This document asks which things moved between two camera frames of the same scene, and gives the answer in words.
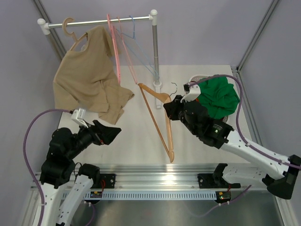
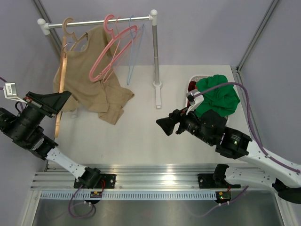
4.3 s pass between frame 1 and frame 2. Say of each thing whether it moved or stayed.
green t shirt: stayed
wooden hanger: stayed
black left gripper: moved
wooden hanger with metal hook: moved
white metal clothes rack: stayed
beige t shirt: stayed
